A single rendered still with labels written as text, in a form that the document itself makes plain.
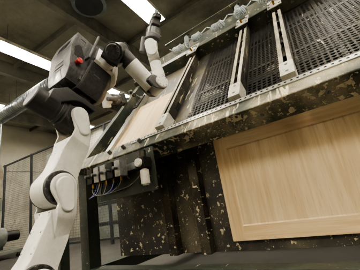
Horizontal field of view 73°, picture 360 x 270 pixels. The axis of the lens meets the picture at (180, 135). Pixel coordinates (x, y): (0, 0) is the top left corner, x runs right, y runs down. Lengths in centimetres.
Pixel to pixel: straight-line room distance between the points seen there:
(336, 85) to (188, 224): 104
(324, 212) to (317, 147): 29
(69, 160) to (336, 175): 117
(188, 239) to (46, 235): 79
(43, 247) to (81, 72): 79
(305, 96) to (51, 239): 112
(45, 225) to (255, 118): 95
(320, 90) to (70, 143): 106
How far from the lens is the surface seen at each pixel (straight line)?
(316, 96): 109
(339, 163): 126
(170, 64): 244
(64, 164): 117
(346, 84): 109
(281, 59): 131
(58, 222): 110
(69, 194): 110
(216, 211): 144
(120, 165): 137
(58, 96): 125
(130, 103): 244
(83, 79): 133
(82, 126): 123
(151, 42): 151
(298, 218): 128
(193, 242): 154
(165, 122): 143
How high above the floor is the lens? 46
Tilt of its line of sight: 16 degrees up
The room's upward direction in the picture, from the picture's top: 9 degrees counter-clockwise
